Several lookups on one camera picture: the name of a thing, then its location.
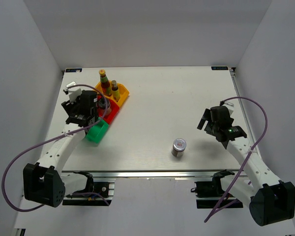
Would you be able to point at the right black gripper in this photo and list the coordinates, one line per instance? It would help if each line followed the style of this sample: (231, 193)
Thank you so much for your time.
(206, 116)

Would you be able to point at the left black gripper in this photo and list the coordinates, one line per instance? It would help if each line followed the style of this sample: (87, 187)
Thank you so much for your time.
(69, 107)

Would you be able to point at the black-cap spice shaker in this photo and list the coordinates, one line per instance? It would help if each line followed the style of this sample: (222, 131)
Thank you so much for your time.
(104, 107)

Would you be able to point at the red chili sauce bottle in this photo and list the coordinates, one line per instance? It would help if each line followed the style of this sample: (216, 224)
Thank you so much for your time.
(105, 84)

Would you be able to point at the small yellow-label bottle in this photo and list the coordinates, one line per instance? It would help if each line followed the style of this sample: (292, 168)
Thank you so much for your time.
(115, 90)

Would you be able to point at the silver-lid spice jar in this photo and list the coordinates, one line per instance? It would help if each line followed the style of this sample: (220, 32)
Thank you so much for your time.
(178, 147)

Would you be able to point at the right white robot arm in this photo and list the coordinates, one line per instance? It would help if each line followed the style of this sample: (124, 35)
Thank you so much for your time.
(269, 199)

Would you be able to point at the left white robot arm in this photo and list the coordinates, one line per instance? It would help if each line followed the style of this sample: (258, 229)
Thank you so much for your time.
(43, 182)

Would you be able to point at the red plastic bin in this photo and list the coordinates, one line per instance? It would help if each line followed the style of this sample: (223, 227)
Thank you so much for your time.
(115, 109)

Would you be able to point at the green plastic bin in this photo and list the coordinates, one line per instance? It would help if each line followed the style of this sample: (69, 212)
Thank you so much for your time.
(97, 132)

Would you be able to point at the yellow plastic bin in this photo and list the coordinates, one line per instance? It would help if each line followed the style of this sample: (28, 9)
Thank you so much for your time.
(124, 93)

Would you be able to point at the left blue table label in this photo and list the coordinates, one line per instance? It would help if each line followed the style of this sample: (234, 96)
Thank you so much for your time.
(73, 70)

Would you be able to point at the blue table label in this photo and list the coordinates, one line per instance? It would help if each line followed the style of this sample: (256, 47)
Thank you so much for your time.
(73, 70)
(218, 68)

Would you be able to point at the right blue table label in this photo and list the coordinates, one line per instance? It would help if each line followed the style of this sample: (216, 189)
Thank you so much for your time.
(218, 68)

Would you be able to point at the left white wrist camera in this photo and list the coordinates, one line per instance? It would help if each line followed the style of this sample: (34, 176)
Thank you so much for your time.
(72, 89)

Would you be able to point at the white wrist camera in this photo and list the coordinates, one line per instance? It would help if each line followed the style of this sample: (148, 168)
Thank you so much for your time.
(72, 89)
(230, 106)

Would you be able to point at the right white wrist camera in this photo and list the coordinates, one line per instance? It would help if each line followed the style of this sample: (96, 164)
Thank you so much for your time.
(230, 106)

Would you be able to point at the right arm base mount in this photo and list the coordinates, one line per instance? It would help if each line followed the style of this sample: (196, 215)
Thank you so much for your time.
(208, 192)

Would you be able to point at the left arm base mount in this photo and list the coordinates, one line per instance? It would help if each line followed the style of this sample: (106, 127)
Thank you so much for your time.
(101, 195)

